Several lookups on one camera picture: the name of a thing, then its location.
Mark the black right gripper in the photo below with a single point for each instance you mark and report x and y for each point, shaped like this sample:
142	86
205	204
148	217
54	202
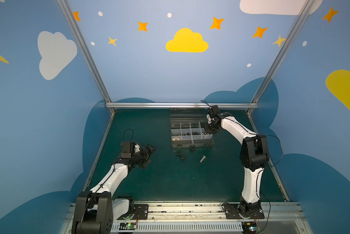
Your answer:
211	126

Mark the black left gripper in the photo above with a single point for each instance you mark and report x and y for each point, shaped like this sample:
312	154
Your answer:
145	156

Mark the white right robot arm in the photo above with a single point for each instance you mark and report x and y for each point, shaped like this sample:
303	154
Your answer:
254	154

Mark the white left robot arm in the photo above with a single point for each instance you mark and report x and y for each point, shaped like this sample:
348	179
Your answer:
95	210

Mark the clear plastic organizer box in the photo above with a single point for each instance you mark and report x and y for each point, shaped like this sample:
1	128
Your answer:
187	128

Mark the aluminium frame rail back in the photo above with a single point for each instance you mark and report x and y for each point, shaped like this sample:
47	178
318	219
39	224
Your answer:
153	105

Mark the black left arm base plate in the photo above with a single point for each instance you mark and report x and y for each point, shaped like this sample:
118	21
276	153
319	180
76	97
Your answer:
139	211

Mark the aluminium frame post left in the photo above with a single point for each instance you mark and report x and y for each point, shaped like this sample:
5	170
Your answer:
72	22

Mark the aluminium frame post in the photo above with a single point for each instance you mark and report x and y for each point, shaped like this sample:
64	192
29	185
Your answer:
291	36
72	22

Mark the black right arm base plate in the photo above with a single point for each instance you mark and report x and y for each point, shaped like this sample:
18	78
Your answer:
242	211

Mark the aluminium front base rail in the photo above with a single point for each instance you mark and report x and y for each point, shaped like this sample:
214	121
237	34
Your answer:
196	217

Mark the aluminium frame post right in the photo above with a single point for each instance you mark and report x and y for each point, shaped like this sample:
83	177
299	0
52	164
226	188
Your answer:
291	36

